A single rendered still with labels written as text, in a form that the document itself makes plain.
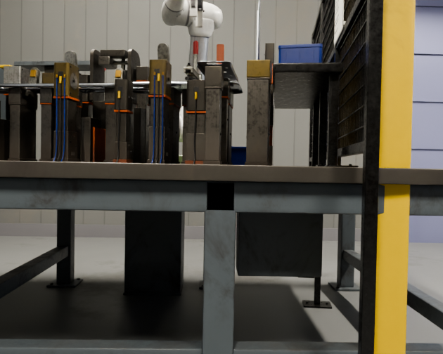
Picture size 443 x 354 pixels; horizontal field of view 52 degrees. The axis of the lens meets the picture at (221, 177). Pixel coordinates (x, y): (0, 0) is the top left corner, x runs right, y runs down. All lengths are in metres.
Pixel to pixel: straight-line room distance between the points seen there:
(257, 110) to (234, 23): 3.03
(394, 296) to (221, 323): 0.44
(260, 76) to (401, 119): 0.55
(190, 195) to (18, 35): 3.88
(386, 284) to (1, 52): 4.24
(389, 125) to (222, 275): 0.56
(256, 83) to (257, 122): 0.13
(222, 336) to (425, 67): 3.98
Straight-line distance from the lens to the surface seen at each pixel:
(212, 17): 2.53
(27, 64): 2.34
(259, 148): 1.55
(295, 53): 1.79
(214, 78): 1.35
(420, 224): 4.77
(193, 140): 1.52
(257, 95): 1.57
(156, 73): 1.55
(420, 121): 4.75
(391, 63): 1.25
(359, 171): 1.15
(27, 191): 1.22
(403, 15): 1.28
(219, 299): 1.18
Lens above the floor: 0.70
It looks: 1 degrees down
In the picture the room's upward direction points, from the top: 1 degrees clockwise
